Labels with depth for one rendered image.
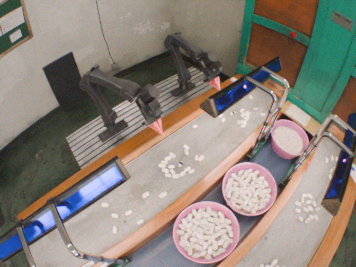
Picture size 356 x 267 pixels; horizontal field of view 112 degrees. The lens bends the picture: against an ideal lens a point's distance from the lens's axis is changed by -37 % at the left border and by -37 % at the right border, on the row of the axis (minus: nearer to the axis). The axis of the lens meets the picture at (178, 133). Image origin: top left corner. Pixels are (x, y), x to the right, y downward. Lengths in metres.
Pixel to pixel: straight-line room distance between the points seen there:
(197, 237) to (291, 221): 0.44
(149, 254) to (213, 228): 0.30
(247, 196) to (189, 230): 0.31
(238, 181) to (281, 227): 0.31
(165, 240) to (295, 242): 0.59
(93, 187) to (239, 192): 0.61
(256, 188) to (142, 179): 0.54
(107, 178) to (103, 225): 0.38
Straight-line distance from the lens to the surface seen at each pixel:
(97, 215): 0.89
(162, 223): 0.78
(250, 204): 0.87
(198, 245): 0.78
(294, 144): 1.18
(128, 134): 1.17
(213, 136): 1.02
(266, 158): 1.10
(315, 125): 1.34
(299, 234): 0.95
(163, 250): 0.85
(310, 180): 1.09
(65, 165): 2.14
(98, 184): 0.53
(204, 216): 0.82
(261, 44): 1.37
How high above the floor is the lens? 1.52
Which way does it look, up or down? 50 degrees down
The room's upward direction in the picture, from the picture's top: 2 degrees counter-clockwise
